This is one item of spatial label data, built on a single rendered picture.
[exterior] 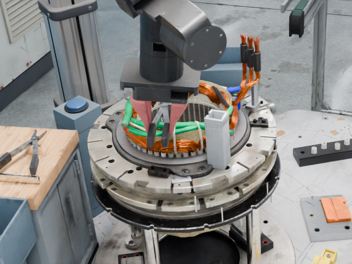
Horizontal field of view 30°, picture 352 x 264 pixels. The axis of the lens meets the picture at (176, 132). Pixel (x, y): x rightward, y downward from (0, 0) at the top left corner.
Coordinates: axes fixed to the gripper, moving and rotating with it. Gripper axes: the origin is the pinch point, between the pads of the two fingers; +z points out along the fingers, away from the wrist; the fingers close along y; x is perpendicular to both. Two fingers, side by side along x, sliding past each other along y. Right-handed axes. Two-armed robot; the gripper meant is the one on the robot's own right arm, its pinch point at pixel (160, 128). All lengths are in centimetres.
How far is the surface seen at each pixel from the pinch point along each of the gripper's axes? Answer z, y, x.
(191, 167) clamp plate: 10.1, 4.6, 4.7
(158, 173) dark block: 10.5, -0.3, 3.0
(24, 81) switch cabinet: 135, -98, 224
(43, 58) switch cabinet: 131, -92, 243
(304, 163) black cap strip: 40, 29, 47
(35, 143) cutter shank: 14.8, -22.8, 13.5
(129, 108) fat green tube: 6.3, -6.5, 13.9
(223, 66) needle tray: 19, 8, 52
